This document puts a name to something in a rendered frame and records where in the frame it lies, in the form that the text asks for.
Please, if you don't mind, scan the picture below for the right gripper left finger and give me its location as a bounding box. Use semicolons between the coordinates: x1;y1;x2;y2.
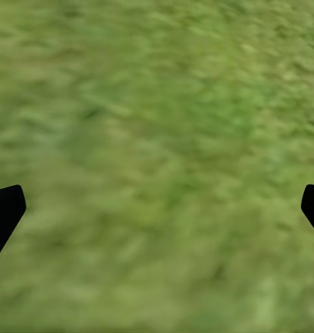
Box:
0;185;26;252

